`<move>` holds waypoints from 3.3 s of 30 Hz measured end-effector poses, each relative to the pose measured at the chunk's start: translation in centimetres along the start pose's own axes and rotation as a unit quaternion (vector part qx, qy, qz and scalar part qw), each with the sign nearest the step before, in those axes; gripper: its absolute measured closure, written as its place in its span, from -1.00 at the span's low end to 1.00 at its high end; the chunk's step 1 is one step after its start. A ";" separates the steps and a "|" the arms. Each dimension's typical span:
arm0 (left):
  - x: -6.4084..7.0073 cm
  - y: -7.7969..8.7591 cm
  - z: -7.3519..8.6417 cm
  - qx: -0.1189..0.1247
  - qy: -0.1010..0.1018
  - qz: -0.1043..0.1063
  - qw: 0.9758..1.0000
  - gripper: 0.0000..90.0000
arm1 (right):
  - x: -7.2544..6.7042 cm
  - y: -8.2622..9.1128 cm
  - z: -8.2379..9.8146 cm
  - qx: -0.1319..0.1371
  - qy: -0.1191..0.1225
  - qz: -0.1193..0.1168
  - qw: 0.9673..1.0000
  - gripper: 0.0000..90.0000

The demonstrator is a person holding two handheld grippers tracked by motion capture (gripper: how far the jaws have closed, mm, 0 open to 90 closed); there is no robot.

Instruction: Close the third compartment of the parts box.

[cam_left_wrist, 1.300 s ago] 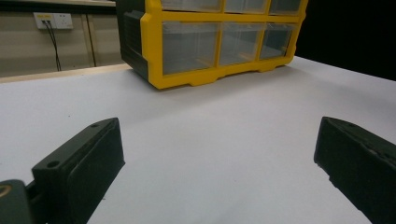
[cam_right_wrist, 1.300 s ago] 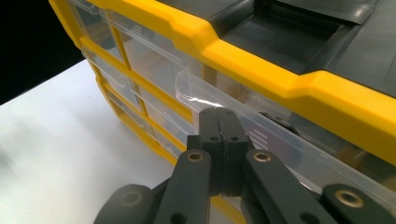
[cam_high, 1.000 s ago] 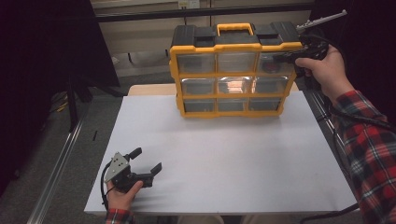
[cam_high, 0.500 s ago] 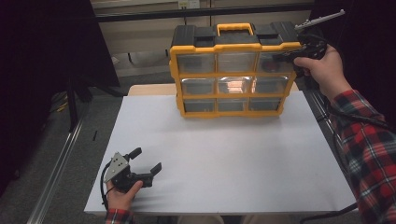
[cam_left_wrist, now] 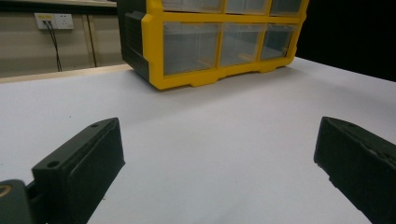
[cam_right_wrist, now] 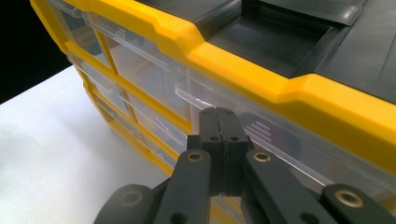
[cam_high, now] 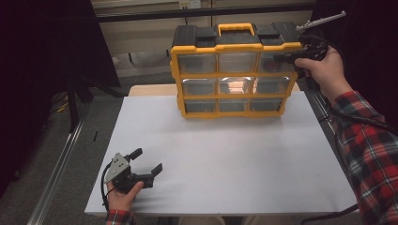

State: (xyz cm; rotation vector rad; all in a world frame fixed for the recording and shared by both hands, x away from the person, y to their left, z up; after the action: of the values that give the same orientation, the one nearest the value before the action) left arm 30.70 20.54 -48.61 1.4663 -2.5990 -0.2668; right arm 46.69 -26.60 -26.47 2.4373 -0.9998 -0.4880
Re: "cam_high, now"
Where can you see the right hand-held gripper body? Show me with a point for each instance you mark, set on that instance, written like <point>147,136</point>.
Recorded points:
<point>313,47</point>

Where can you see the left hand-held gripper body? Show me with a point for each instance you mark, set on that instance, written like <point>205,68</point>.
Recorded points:
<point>117,166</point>

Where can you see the round red black-rimmed tape measure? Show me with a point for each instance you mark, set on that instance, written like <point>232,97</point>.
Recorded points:
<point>271,65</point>

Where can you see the clear plastic drawer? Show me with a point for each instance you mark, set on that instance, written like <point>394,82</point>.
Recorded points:
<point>269,56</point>

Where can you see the yellow black organizer cabinet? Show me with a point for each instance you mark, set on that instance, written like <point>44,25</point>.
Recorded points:
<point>237,47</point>

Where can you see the person's right hand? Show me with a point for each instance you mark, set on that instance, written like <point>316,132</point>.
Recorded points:
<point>328,75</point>

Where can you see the person's left hand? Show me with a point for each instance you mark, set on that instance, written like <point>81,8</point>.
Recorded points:
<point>122,200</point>

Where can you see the small black floor piece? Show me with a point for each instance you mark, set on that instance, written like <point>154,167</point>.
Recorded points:
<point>95,136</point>

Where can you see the black curtain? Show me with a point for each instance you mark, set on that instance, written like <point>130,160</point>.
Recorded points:
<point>375,47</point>
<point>37,62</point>

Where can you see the beige wooden table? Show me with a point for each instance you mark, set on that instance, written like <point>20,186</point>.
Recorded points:
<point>153,90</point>

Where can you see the black metal stand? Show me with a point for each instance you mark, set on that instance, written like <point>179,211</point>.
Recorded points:
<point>73,106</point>

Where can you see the grid of transparent small bins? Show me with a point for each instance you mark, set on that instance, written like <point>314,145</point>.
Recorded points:
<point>200,64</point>

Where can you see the black horizontal bar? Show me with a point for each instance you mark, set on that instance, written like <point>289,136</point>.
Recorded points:
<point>187,13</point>

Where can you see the aluminium floor rail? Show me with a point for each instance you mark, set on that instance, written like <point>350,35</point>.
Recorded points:
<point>59,168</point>
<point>319,106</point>

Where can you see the white wall outlet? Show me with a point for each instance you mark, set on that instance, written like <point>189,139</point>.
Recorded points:
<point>189,3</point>

